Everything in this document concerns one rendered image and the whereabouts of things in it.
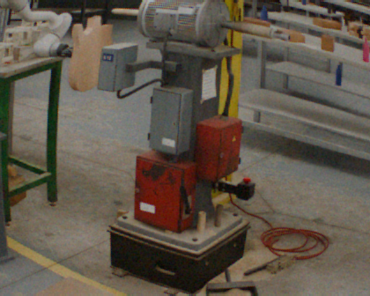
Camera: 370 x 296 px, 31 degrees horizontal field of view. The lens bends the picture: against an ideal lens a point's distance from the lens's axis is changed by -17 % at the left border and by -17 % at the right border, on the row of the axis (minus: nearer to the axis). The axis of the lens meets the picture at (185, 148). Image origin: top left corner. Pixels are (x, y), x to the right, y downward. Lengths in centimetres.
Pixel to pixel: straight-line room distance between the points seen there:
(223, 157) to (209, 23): 61
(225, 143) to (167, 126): 25
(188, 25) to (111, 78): 40
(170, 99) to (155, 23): 37
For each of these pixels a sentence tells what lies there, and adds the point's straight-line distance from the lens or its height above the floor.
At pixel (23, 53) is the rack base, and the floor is 98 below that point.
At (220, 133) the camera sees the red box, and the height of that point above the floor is 77.
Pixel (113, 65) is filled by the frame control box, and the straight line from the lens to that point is 327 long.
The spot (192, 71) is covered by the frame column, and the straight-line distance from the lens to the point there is 335.
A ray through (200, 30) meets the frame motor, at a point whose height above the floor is 122.
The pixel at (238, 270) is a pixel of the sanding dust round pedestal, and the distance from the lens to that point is 376.
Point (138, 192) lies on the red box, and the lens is 349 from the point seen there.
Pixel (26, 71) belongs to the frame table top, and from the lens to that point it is 395.
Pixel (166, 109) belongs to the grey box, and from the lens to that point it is 333.
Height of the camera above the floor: 171
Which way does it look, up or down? 18 degrees down
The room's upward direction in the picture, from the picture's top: 4 degrees clockwise
